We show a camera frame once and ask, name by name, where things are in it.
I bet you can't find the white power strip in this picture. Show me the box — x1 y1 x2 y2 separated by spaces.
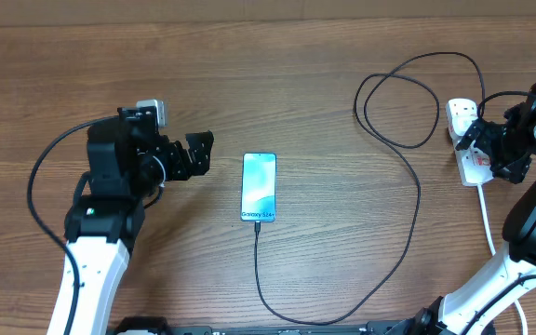
445 98 493 186

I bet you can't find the blue Galaxy smartphone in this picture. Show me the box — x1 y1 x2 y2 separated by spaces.
240 153 276 222

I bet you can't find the black USB charging cable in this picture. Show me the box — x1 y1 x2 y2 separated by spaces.
252 51 487 327

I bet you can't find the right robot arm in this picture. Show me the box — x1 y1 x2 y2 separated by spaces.
388 84 536 334

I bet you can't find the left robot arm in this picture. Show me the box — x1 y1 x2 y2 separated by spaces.
47 105 214 334

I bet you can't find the white charger plug adapter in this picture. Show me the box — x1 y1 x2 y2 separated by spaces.
449 114 474 141

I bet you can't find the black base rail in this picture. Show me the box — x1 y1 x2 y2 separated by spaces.
105 316 415 335

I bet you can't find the white power strip cord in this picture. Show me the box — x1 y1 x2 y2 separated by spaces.
476 183 529 335

